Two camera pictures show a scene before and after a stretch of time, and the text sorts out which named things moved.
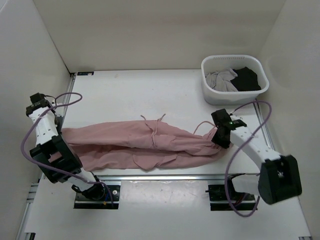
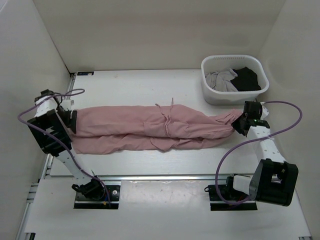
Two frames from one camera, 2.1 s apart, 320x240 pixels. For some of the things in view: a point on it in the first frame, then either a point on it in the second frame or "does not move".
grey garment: [220, 80] does not move
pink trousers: [148, 145] → [113, 130]
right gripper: [216, 140] → [235, 125]
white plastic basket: [215, 62] does not move
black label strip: [86, 73] does not move
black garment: [246, 80] does not move
